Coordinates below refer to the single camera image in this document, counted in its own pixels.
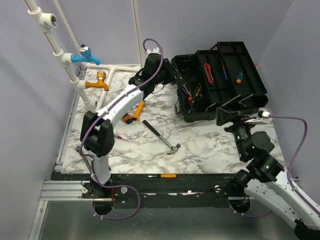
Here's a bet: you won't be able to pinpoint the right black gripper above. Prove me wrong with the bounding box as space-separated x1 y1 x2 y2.
215 106 259 159

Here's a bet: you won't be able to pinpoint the black long nose pliers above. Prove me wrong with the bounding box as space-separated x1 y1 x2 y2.
182 84 194 114

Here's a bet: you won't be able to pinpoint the red black pliers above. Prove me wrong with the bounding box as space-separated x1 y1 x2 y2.
188 86 201 112

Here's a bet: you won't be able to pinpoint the red black utility knife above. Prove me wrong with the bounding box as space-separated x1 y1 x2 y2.
203 62 215 84

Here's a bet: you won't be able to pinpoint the black plastic toolbox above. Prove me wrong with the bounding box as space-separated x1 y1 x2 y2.
171 41 269 123

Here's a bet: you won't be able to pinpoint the green stubby screwdriver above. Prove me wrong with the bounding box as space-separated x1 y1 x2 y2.
235 71 244 84

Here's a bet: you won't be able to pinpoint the blue handle screwdriver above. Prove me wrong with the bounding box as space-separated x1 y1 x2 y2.
220 58 228 80

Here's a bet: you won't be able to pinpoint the silver claw hammer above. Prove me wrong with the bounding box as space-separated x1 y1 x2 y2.
142 120 181 155

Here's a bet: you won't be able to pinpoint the orange black tape measure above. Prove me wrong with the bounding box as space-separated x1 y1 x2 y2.
122 113 134 124

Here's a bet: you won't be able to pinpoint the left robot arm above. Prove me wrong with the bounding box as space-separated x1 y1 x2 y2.
79 53 182 198

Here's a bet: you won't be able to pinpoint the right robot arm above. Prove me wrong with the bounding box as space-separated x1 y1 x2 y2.
216 107 320 240

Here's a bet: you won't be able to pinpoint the yellow black electric screwdriver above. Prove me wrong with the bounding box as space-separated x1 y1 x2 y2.
132 101 145 121

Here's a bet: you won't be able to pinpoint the orange water tap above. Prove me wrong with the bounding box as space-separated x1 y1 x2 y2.
85 71 109 92

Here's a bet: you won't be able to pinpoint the blue water tap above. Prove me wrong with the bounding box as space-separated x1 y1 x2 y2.
71 44 101 66

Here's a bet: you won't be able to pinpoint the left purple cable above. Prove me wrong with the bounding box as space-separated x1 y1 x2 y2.
78 37 165 221

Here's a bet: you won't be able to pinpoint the orange handle screwdriver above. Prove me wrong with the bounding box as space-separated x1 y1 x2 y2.
147 173 177 179

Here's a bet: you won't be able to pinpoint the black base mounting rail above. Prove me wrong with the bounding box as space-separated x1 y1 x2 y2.
49 172 292 210

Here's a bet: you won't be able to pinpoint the white PVC pipe frame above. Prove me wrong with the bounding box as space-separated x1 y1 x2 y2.
23 0 146 120

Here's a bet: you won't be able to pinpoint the aluminium extrusion rail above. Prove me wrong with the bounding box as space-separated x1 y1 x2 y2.
39 180 88 201

